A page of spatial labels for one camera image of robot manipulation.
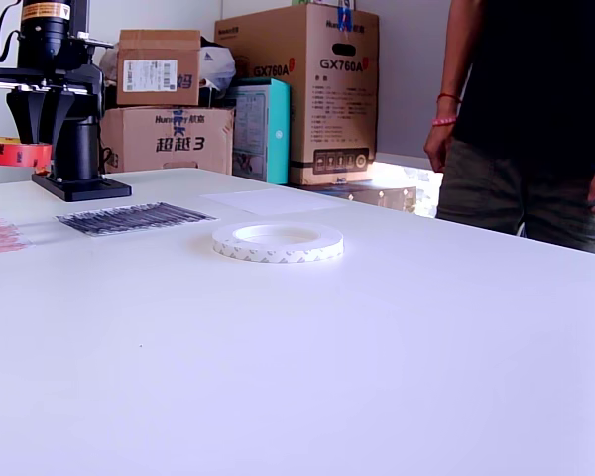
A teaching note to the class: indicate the person's right forearm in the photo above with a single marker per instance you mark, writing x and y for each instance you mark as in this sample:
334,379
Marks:
453,59

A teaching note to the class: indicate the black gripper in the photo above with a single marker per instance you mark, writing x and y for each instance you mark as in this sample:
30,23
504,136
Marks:
54,79

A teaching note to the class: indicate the white plastic bag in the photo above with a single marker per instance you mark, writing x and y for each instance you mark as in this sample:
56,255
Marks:
109,62
218,62

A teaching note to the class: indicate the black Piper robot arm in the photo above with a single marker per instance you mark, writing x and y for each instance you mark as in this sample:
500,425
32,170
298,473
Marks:
77,149

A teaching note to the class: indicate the blank white paper sheet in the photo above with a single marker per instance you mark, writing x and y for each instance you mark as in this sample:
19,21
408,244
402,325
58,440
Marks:
273,201

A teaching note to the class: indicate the black scribbled paper sheet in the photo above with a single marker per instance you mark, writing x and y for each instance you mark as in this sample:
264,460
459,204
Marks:
134,219

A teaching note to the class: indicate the pink wristband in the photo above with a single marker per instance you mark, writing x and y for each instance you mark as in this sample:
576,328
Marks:
443,121

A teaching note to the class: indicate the cardboard box with shipping label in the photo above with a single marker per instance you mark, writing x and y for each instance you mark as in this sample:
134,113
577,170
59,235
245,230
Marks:
149,44

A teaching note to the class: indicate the teal product box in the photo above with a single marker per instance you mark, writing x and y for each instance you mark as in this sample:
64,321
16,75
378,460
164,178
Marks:
277,129

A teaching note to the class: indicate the red 3M tape roll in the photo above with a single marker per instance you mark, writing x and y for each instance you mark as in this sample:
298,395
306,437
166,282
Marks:
10,154

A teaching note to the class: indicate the white tape roll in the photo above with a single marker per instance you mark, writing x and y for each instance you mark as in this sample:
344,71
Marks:
277,254

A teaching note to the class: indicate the red scribbled paper sheet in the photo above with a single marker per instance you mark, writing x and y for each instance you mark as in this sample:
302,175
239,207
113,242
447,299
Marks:
5,238

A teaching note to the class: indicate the person in green shorts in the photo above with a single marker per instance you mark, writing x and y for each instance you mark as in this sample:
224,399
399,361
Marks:
525,99

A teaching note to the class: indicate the large GX760A cardboard box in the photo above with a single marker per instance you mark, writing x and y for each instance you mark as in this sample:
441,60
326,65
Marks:
297,99

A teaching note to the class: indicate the wrist camera board on bracket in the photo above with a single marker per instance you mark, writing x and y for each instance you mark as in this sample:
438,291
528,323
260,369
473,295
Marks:
99,42

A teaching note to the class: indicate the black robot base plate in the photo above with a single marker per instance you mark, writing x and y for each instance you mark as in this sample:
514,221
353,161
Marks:
86,191

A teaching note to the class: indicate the cardboard box with blue print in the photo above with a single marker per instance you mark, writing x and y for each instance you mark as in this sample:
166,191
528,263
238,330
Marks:
144,144

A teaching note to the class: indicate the person's right hand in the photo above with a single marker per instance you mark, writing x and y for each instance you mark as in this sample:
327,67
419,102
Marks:
439,144

